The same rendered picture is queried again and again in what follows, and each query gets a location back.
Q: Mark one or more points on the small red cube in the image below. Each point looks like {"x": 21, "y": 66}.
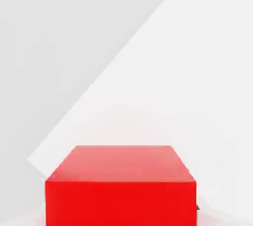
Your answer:
{"x": 120, "y": 200}

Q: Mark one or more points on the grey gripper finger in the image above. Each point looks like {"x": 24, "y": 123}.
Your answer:
{"x": 197, "y": 208}

